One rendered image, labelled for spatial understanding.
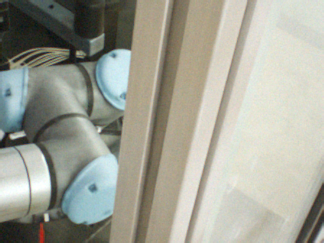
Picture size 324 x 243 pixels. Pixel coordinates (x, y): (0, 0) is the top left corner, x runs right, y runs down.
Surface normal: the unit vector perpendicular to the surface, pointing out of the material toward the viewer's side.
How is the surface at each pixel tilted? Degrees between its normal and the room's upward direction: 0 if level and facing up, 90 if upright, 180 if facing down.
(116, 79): 32
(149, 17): 90
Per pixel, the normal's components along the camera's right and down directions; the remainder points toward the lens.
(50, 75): 0.28, -0.74
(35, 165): 0.38, -0.55
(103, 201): 0.48, 0.66
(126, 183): -0.63, 0.48
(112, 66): 0.49, -0.29
